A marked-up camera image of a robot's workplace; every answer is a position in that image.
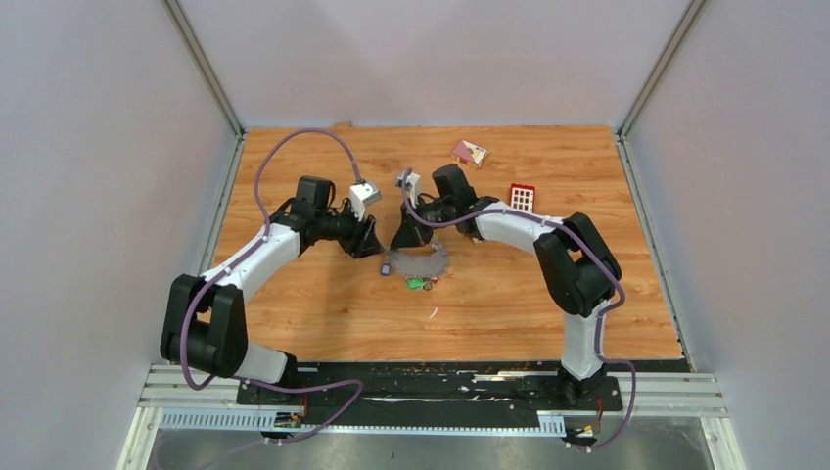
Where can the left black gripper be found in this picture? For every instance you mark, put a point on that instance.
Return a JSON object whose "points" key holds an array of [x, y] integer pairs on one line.
{"points": [[363, 240]]}

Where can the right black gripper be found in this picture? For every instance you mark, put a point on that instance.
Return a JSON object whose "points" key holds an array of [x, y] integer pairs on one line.
{"points": [[412, 232]]}

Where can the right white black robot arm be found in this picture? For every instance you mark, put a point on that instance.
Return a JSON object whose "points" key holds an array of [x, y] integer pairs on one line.
{"points": [[581, 274]]}

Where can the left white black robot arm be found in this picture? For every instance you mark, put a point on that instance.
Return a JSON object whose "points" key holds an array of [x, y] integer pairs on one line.
{"points": [[205, 323]]}

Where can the pink picture block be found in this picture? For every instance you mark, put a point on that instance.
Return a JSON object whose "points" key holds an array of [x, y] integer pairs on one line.
{"points": [[468, 153]]}

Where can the red white window brick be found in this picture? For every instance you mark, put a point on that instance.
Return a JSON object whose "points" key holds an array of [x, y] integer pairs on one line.
{"points": [[522, 197]]}

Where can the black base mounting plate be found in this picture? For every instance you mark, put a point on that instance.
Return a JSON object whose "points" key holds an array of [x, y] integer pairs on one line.
{"points": [[478, 394]]}

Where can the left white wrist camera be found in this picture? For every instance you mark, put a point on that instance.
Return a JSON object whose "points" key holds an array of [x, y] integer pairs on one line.
{"points": [[361, 196]]}

